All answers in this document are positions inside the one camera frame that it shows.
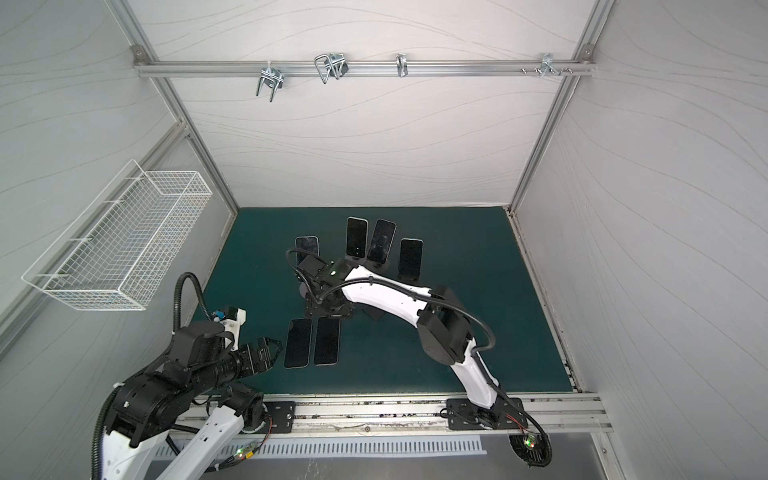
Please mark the pink phone on back stand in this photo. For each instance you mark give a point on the pink phone on back stand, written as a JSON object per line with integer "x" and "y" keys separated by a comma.
{"x": 381, "y": 241}

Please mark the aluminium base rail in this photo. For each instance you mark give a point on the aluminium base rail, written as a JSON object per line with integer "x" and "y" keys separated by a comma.
{"x": 419, "y": 414}

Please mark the metal u-bolt clamp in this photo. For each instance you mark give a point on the metal u-bolt clamp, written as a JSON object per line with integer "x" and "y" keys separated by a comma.
{"x": 331, "y": 65}
{"x": 270, "y": 79}

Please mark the metal bolt bracket right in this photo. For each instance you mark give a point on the metal bolt bracket right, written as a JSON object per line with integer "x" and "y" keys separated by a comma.
{"x": 547, "y": 68}

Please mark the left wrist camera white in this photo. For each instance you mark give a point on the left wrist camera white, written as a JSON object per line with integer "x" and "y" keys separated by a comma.
{"x": 232, "y": 318}

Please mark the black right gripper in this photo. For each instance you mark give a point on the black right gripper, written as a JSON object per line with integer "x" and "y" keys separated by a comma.
{"x": 318, "y": 298}

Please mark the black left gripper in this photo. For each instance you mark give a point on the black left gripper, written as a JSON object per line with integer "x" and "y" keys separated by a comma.
{"x": 267, "y": 360}

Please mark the white wire basket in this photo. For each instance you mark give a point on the white wire basket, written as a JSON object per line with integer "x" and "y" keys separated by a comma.
{"x": 114, "y": 255}

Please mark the white slotted cable duct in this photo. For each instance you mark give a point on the white slotted cable duct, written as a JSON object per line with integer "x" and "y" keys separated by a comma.
{"x": 431, "y": 446}

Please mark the metal u-bolt clamp middle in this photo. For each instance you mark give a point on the metal u-bolt clamp middle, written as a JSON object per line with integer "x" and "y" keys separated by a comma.
{"x": 331, "y": 65}

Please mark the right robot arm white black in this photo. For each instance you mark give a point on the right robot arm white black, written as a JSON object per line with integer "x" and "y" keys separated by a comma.
{"x": 448, "y": 333}

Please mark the phone on far-left stand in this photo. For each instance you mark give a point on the phone on far-left stand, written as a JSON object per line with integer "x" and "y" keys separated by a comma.
{"x": 308, "y": 243}

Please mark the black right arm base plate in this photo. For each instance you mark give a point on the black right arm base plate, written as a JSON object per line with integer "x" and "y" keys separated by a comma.
{"x": 461, "y": 414}

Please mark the small metal bracket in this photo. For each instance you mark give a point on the small metal bracket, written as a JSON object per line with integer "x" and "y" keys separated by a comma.
{"x": 401, "y": 65}

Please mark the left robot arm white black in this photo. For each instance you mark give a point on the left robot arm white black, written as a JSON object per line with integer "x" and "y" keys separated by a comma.
{"x": 137, "y": 417}

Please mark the aluminium top cross bar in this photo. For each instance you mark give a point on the aluminium top cross bar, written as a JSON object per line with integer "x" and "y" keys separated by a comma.
{"x": 357, "y": 68}

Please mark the teal phone on black stand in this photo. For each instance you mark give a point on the teal phone on black stand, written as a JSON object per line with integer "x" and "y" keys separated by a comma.
{"x": 410, "y": 259}

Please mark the black fan under rail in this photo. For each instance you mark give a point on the black fan under rail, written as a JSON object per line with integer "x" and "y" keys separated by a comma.
{"x": 533, "y": 449}

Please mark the metal u-bolt clamp left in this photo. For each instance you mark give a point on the metal u-bolt clamp left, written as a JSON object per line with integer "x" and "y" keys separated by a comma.
{"x": 270, "y": 79}

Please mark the purple phone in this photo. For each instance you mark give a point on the purple phone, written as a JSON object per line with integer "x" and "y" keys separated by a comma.
{"x": 327, "y": 341}

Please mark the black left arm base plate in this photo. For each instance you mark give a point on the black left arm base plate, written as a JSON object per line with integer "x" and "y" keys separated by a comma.
{"x": 278, "y": 417}

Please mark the silver phone black screen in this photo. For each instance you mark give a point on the silver phone black screen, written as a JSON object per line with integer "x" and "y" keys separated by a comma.
{"x": 298, "y": 343}

